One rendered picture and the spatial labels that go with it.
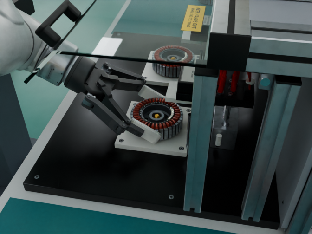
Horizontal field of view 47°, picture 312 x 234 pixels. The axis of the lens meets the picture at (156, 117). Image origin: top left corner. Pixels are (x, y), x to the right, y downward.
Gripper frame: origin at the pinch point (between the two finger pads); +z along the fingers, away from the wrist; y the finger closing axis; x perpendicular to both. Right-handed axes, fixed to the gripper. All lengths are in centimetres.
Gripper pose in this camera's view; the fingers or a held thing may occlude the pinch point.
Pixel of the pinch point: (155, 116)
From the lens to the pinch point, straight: 77.6
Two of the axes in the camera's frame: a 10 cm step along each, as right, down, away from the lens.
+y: -1.7, 6.2, -7.6
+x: 4.9, -6.2, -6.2
